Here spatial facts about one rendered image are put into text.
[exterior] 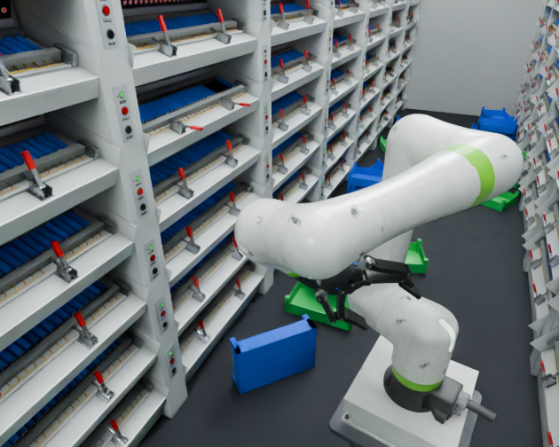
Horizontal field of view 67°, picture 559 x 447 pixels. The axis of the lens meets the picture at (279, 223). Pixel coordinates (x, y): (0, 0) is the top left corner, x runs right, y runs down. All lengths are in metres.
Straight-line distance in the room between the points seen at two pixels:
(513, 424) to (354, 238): 1.24
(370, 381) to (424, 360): 0.20
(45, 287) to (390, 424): 0.83
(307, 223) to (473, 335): 1.48
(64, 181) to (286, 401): 1.03
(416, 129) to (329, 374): 1.03
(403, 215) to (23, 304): 0.74
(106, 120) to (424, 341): 0.83
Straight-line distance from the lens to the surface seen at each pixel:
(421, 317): 1.01
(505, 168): 0.84
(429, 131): 0.92
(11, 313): 0.97
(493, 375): 1.83
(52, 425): 1.26
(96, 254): 1.07
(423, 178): 0.70
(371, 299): 1.06
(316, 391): 1.61
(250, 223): 0.65
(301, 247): 0.54
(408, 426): 1.12
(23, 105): 0.87
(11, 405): 1.08
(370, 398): 1.15
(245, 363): 1.50
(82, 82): 0.94
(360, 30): 2.86
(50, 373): 1.11
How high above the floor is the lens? 1.27
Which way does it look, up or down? 30 degrees down
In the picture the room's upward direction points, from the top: straight up
